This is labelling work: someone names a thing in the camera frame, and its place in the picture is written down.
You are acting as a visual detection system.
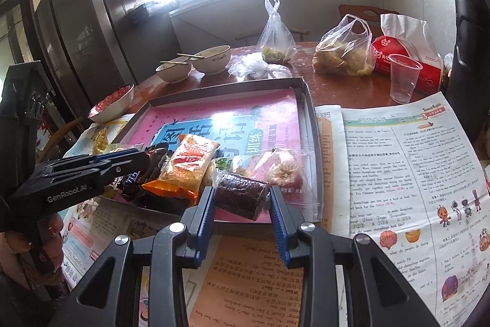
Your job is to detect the plastic bag of yellow food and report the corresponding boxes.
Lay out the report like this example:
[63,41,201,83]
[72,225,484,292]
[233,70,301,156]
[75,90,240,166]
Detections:
[313,13,376,77]

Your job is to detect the small orange capped bottle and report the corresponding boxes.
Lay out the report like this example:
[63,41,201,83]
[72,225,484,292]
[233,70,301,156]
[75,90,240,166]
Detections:
[440,53,455,86]

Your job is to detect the black thermos bottle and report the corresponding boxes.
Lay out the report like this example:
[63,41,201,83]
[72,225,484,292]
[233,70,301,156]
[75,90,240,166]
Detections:
[446,0,490,161]

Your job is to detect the person's left hand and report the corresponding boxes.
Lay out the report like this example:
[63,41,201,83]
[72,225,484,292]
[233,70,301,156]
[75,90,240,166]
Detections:
[0,214,66,287]

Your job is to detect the pink and blue book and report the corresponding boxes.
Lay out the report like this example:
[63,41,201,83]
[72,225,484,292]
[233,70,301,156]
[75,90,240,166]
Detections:
[122,89,307,215]

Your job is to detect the colourful newspaper with green border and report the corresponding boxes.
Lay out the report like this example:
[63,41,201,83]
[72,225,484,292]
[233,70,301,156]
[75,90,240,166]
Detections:
[59,112,307,327]

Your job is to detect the wooden chair with cutout back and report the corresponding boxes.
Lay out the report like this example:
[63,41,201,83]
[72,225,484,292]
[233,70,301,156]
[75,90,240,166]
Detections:
[338,4,401,40]

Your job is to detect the blue cookie packet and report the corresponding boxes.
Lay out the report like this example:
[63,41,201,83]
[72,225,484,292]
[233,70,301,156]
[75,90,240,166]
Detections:
[117,168,152,199]

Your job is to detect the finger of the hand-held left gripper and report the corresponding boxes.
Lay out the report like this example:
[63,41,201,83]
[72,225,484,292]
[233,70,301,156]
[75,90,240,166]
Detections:
[32,152,151,193]
[36,148,139,176]

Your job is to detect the dark brown roll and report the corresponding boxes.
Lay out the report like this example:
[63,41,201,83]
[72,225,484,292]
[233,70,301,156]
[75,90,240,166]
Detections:
[212,173,271,221]

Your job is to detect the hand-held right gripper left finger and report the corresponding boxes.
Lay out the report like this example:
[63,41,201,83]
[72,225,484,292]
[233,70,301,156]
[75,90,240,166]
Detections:
[50,187,217,327]

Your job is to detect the red tissue pack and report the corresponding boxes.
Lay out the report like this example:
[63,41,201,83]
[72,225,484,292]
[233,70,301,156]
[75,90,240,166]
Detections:
[371,13,443,95]

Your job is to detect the dark steel refrigerator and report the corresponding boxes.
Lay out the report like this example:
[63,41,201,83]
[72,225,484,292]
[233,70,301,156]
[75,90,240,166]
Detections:
[27,0,173,121]

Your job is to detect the clear candy packet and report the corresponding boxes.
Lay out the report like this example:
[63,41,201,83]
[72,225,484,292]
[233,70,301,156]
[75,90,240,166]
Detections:
[253,149,311,197]

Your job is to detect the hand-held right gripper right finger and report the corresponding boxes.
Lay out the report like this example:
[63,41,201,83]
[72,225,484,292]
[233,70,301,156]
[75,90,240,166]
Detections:
[268,187,439,327]

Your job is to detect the small white bowl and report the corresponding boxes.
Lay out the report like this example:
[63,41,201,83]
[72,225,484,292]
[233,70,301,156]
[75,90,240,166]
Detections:
[155,57,193,84]

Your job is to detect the white newspaper with cartoon figures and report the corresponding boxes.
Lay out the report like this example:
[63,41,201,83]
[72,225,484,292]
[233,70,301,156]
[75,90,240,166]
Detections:
[315,91,490,327]

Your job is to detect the clear green print snack packet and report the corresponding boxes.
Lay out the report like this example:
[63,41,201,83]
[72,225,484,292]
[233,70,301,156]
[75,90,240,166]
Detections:
[209,154,253,184]

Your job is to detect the dark brown shiny snack packet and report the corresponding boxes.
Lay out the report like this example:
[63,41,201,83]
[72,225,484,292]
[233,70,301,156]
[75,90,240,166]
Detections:
[143,142,171,182]

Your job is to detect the grey cardboard box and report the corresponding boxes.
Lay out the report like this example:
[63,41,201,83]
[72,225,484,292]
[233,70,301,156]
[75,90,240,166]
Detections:
[97,77,326,224]

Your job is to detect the crumpled white plastic bag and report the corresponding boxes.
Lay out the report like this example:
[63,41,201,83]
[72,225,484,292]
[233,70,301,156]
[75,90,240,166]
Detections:
[228,53,293,79]

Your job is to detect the curved wooden chair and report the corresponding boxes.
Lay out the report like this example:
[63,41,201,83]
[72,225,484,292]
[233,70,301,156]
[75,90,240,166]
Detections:
[44,116,92,155]

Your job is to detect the clear plastic cup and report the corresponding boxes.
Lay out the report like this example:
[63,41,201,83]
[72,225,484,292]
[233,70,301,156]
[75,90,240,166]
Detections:
[389,55,424,105]

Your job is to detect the orange rice cracker packet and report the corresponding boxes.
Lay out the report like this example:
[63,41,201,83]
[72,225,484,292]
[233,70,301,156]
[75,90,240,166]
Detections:
[141,133,221,202]

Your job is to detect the large white bowl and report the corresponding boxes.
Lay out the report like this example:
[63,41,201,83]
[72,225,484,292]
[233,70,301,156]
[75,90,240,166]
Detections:
[190,45,231,76]

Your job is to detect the red patterned bowl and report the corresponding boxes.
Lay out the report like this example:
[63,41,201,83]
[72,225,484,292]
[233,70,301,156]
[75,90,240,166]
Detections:
[87,84,135,124]

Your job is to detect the tall tied clear plastic bag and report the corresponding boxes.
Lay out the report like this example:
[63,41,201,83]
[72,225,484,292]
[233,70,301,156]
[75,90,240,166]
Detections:
[256,0,297,64]

